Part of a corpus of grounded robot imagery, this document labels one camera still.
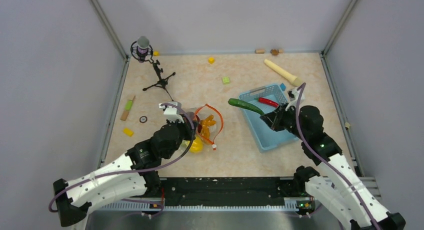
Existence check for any cork piece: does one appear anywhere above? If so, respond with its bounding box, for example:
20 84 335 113
255 49 265 54

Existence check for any yellow toy lemon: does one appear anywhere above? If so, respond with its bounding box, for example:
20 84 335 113
187 136 204 153

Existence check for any green wooden knife toy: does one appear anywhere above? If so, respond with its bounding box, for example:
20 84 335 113
120 94 136 121

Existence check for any yellow block left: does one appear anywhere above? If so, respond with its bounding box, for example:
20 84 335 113
122 127 134 137

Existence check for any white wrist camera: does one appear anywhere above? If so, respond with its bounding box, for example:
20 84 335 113
158 101 185 123
285 87 305 111

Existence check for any microphone on black tripod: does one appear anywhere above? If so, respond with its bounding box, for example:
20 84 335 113
130 36 176 101

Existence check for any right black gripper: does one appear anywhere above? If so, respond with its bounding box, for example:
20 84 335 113
260 103 308 140

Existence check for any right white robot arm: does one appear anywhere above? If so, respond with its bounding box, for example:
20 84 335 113
260 105 406 229

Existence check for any green toy block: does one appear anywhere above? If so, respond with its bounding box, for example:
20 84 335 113
221 77 231 85

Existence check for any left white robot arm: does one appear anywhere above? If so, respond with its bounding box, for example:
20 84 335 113
48 120 199 227

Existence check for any light blue plastic basket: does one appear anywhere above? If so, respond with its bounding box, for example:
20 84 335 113
238 83 301 153

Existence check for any yellow cube block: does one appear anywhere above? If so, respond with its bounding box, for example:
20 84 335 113
208 57 215 64

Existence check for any green toy cucumber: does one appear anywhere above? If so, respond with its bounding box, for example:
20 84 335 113
228 98 265 115

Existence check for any cream wooden rolling pin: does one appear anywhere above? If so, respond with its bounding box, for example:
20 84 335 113
263 59 303 87

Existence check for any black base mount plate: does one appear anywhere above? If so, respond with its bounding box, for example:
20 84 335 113
154 177 304 207

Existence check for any clear orange-zip bag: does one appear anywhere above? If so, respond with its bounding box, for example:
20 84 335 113
187 104 224 153

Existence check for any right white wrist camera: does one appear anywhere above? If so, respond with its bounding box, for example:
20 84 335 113
285 87 305 111

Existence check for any red toy chili pepper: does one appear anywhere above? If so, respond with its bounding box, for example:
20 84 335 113
257 97 279 108

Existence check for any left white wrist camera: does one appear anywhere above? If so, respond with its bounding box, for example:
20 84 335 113
158 101 185 123

